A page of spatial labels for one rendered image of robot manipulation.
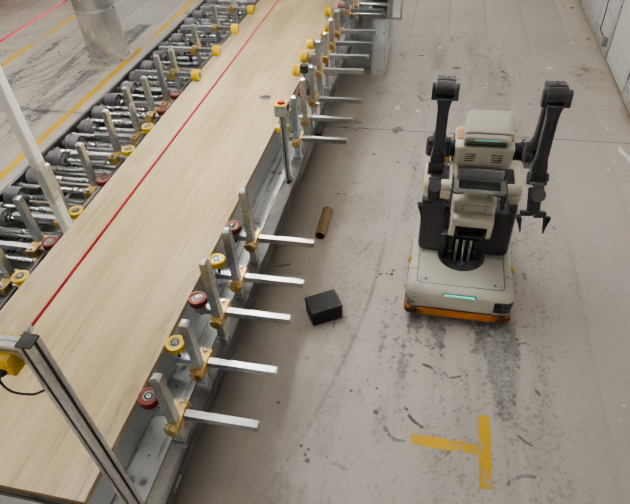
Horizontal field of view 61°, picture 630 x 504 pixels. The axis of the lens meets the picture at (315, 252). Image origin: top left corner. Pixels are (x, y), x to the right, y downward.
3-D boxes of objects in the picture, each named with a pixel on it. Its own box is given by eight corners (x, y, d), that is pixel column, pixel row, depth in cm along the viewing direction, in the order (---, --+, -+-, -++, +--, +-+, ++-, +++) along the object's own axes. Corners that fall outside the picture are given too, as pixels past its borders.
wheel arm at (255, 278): (304, 284, 255) (304, 278, 253) (303, 289, 253) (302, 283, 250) (218, 275, 264) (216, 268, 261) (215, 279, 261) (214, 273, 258)
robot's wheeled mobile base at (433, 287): (411, 244, 383) (413, 216, 366) (504, 253, 371) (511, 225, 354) (402, 315, 335) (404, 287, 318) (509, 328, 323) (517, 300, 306)
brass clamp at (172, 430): (193, 406, 209) (190, 399, 205) (179, 438, 199) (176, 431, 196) (178, 404, 210) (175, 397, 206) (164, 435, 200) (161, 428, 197)
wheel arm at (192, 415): (260, 425, 201) (259, 419, 198) (258, 433, 199) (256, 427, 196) (153, 407, 209) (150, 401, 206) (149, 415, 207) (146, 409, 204)
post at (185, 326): (213, 391, 233) (190, 318, 200) (210, 398, 230) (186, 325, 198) (205, 389, 233) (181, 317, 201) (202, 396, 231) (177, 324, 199)
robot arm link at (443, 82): (461, 66, 222) (436, 65, 224) (459, 86, 214) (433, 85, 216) (449, 150, 257) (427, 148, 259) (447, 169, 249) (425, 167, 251)
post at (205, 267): (228, 334, 245) (209, 257, 213) (226, 340, 243) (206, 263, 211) (221, 333, 246) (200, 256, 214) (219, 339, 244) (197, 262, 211)
